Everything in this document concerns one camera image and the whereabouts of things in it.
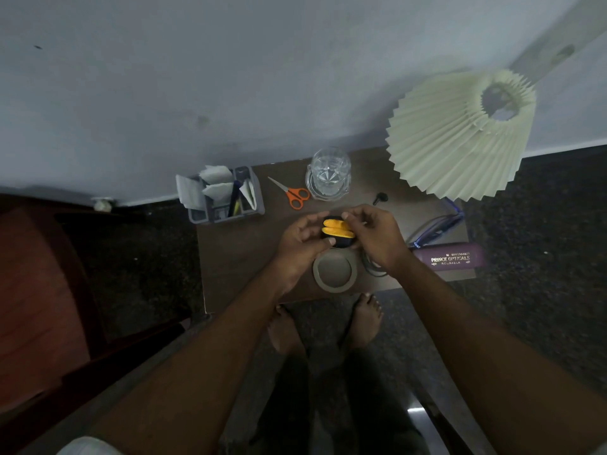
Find person's left foot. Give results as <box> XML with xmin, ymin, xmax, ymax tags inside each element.
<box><xmin>267</xmin><ymin>305</ymin><xmax>305</xmax><ymax>357</ymax></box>

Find black cable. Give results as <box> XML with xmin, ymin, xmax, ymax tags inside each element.
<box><xmin>361</xmin><ymin>250</ymin><xmax>390</xmax><ymax>278</ymax></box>

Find crumpled white paper sheets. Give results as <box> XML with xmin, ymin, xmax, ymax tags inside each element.
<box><xmin>198</xmin><ymin>165</ymin><xmax>236</xmax><ymax>200</ymax></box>

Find brown tape roll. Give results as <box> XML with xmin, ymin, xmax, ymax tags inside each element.
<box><xmin>311</xmin><ymin>249</ymin><xmax>359</xmax><ymax>294</ymax></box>

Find red wooden chair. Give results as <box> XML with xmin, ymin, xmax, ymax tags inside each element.
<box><xmin>0</xmin><ymin>193</ymin><xmax>193</xmax><ymax>455</ymax></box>

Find flat white paper packet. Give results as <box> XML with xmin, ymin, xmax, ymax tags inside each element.
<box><xmin>175</xmin><ymin>173</ymin><xmax>205</xmax><ymax>212</ymax></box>

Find orange handled scissors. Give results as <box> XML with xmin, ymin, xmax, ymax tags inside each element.
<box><xmin>267</xmin><ymin>176</ymin><xmax>311</xmax><ymax>210</ymax></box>

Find person's white sleeve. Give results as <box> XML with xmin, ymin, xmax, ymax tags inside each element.
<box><xmin>56</xmin><ymin>436</ymin><xmax>125</xmax><ymax>455</ymax></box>

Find person's foot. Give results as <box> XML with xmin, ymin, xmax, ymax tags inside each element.
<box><xmin>347</xmin><ymin>292</ymin><xmax>384</xmax><ymax>350</ymax></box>
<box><xmin>267</xmin><ymin>305</ymin><xmax>305</xmax><ymax>357</ymax></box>

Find grey plastic desk organizer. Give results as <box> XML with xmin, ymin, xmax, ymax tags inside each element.
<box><xmin>175</xmin><ymin>165</ymin><xmax>265</xmax><ymax>225</ymax></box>

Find person's right hand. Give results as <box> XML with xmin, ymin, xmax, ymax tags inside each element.
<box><xmin>341</xmin><ymin>205</ymin><xmax>414</xmax><ymax>276</ymax></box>

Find person's right foot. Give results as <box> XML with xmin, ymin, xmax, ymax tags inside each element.
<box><xmin>347</xmin><ymin>292</ymin><xmax>384</xmax><ymax>350</ymax></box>

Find person's right forearm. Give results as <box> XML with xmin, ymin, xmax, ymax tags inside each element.
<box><xmin>391</xmin><ymin>256</ymin><xmax>607</xmax><ymax>455</ymax></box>

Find blue framed eyeglasses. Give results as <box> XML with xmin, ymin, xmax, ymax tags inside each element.
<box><xmin>408</xmin><ymin>198</ymin><xmax>466</xmax><ymax>250</ymax></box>

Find black and yellow round case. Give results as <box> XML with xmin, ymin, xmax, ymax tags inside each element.
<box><xmin>321</xmin><ymin>215</ymin><xmax>357</xmax><ymax>250</ymax></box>

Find cream pleated lamp shade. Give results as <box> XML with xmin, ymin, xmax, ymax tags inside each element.
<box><xmin>385</xmin><ymin>68</ymin><xmax>537</xmax><ymax>202</ymax></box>

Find clear glass jar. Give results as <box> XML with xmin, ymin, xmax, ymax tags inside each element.
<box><xmin>305</xmin><ymin>147</ymin><xmax>353</xmax><ymax>203</ymax></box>

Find person's left hand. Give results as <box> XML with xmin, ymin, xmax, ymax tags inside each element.
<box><xmin>274</xmin><ymin>211</ymin><xmax>336</xmax><ymax>292</ymax></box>

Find purple eyeglasses case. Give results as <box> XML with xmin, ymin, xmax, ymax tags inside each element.
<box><xmin>411</xmin><ymin>242</ymin><xmax>485</xmax><ymax>272</ymax></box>

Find folded white paper slip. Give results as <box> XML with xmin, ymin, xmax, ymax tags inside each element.
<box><xmin>238</xmin><ymin>177</ymin><xmax>258</xmax><ymax>207</ymax></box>

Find person's dark trousers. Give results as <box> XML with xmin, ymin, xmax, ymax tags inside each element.
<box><xmin>247</xmin><ymin>343</ymin><xmax>427</xmax><ymax>455</ymax></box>

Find person's left forearm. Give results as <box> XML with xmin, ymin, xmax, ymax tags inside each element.
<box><xmin>88</xmin><ymin>260</ymin><xmax>287</xmax><ymax>455</ymax></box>

